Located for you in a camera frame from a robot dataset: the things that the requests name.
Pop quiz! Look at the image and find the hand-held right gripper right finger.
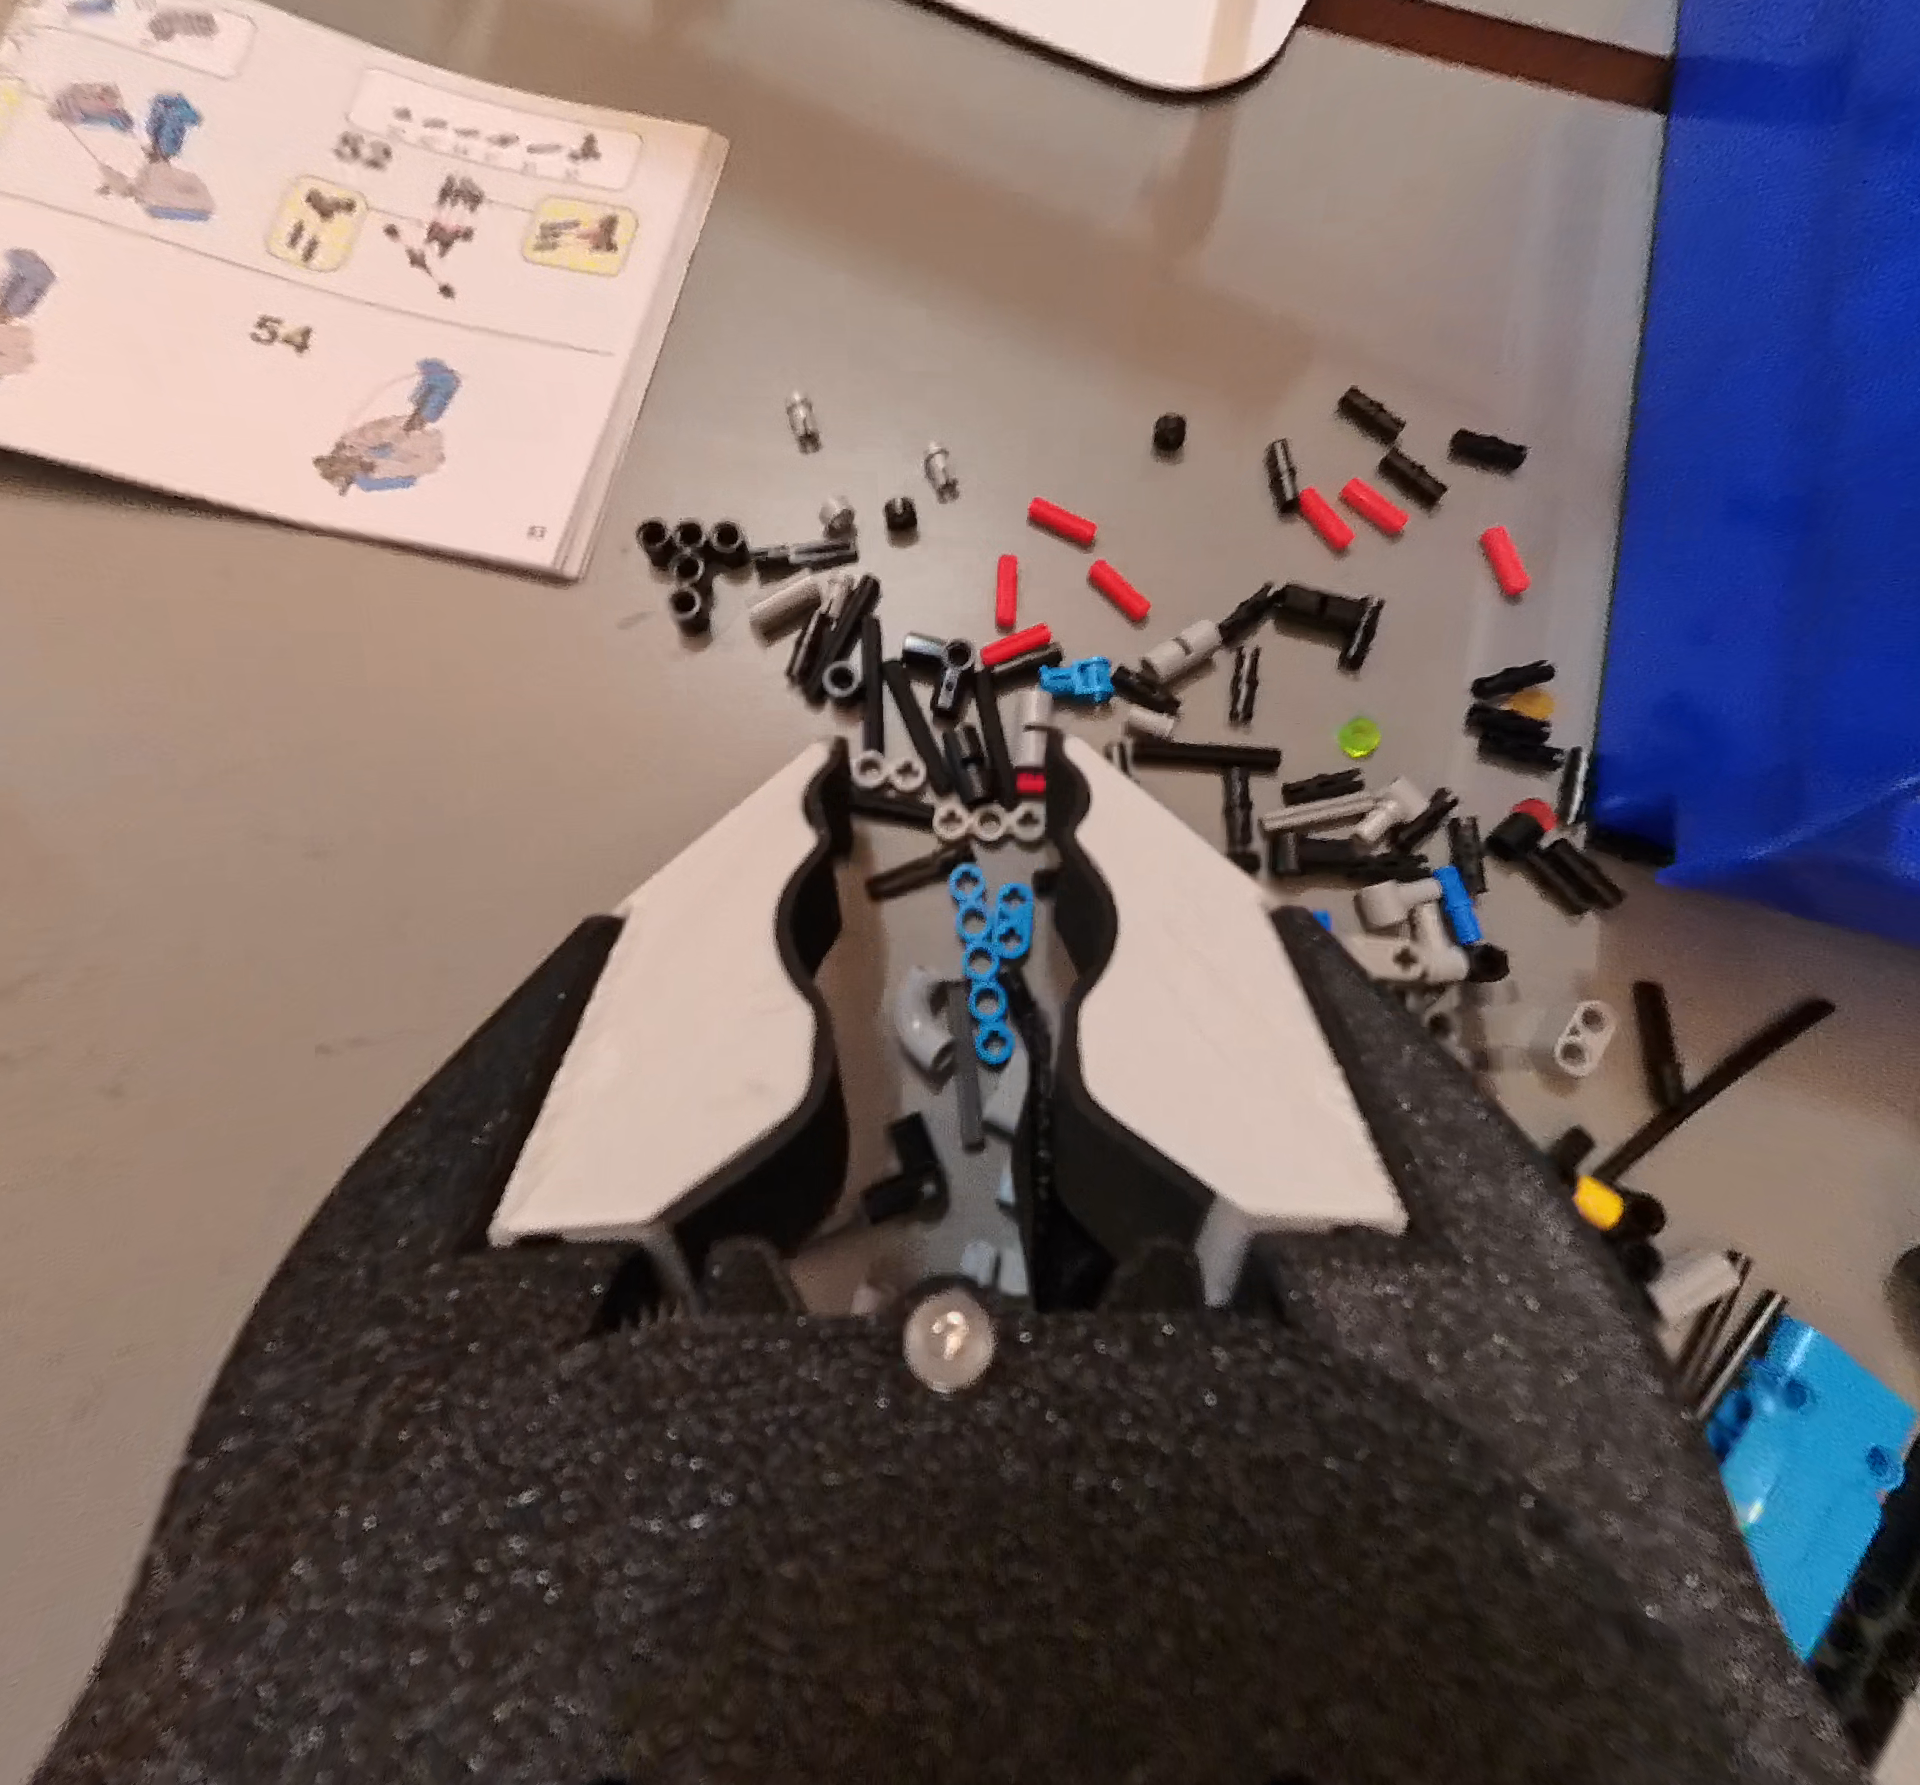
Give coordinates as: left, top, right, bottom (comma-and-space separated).
1052, 736, 1414, 1311

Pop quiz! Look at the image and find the open instruction booklet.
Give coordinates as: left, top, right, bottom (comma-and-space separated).
0, 0, 731, 583

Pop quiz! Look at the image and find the blue storage bin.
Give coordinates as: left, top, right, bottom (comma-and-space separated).
1585, 0, 1920, 901

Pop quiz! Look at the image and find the blue rectangular brick panel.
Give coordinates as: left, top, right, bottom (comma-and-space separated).
1709, 1318, 1920, 1659

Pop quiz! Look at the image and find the light blue brick connector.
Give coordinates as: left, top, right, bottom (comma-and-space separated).
945, 867, 1037, 1069

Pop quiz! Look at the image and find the thin black flexible rod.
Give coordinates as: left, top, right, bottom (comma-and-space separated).
1590, 997, 1839, 1180

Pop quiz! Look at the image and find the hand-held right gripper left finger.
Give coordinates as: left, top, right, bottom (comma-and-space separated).
486, 737, 850, 1313

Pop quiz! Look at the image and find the pile of small brick pieces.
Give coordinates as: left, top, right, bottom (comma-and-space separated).
638, 383, 1839, 1428

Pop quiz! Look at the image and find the grey desk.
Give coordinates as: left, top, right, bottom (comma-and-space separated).
0, 0, 1920, 1785

